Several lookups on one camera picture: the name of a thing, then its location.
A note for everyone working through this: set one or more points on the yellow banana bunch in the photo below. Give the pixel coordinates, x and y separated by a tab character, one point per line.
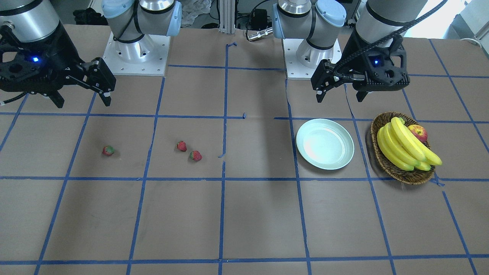
403	149

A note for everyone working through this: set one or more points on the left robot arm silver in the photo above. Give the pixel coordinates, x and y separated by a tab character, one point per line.
319	21

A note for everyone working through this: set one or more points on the aluminium frame post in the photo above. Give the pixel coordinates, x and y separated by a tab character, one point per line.
227	16

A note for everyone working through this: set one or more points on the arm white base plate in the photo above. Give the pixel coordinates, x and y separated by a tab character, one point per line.
146	57
305	65

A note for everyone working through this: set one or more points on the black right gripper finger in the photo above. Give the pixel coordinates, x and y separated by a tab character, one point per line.
57	99
102	79

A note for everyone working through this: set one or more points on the red apple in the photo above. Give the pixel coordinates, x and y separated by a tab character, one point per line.
419	132

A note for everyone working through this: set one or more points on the brown wicker basket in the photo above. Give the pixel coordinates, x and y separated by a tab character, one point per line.
381	163

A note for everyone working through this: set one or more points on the silver metal cylinder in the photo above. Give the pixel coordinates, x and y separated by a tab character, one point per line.
259	34

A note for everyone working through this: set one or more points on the red strawberry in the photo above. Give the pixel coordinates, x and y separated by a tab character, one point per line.
195	156
181	146
108	150

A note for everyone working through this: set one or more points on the light green plate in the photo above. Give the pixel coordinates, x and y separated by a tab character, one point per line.
325	144

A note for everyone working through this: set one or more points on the black power adapter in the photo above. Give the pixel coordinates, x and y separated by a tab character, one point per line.
258	20

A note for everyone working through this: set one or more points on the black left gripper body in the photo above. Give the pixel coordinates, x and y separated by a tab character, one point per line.
353	49

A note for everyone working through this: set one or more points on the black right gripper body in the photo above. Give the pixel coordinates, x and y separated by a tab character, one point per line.
65	49

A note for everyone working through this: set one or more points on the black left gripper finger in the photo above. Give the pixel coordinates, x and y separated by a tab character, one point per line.
323	79
361	95

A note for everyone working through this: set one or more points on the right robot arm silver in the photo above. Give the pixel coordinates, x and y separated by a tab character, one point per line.
129	20

